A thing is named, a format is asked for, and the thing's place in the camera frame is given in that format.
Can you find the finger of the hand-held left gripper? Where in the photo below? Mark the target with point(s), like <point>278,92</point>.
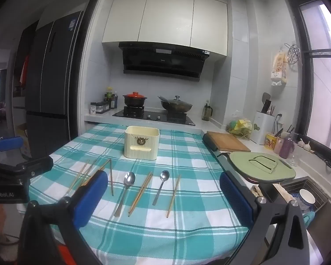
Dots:
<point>9,143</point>
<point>38,165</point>

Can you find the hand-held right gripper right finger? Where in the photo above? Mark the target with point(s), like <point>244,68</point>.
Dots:
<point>235,200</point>

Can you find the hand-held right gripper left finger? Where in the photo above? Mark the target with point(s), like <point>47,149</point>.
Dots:
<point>91,198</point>

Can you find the large steel spoon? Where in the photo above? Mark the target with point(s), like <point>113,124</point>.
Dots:
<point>129,179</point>

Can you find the green chopstick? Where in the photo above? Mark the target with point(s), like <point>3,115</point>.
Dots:
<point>144,190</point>

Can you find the small steel spoon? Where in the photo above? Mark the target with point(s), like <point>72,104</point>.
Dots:
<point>164,175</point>

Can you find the cream utensil holder box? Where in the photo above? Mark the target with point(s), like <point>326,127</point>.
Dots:
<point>132,135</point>

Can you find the cardboard box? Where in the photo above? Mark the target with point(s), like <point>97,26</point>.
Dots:
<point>23,140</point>

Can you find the green cutting board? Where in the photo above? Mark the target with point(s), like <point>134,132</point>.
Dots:
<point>242,165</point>

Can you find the dark kitchen sink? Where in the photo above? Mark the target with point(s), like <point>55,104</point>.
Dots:
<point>289,190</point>

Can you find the wooden cutting board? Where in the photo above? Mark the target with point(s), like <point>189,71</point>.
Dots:
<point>226,140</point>

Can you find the yellow tin can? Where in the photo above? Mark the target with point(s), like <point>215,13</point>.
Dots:
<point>271,142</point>

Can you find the teal checked tablecloth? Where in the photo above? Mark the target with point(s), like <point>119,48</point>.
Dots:
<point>182,157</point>

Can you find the dark grey refrigerator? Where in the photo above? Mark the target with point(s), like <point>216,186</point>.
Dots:
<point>52,88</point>

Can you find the purple bottle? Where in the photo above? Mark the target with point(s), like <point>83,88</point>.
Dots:
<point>286,149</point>

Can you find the white bowl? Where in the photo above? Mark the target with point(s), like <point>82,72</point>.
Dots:
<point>307,196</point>

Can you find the plastic bag of sponges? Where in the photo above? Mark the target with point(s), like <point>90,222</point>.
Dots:
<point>240,125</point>

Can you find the white utensil container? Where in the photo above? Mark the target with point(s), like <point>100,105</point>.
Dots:
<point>262,129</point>

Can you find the white seasoning jar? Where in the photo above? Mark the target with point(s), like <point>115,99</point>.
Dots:
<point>93,109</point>

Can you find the garlic bulb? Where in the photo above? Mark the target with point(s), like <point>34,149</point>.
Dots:
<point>307,146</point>
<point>301,143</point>

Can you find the green water bottle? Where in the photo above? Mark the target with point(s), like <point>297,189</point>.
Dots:
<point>205,113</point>

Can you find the yellow-capped sauce bottle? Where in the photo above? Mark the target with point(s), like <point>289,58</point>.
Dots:
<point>108,98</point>

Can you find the dark sauce bottle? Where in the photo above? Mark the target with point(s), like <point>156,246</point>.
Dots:
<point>114,100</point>

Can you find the black gas stove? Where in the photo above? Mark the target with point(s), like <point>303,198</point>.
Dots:
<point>154,116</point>

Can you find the black spatula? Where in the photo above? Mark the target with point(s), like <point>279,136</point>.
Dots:
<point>265,99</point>

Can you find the black clay pot red lid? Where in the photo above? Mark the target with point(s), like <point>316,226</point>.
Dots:
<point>134,99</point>

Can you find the dark wok with lid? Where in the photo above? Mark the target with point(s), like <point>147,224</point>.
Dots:
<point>176,105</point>

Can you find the hanging snack bag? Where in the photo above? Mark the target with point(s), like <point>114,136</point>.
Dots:
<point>279,69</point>

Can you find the black range hood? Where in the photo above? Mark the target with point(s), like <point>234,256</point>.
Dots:
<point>160,60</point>

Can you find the hanging metal rack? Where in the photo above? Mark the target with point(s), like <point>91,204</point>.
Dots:
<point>293,53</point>

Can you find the black window frame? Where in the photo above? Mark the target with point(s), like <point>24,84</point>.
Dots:
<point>306,88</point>

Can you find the white wall cabinet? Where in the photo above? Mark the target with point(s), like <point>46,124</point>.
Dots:
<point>165,19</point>

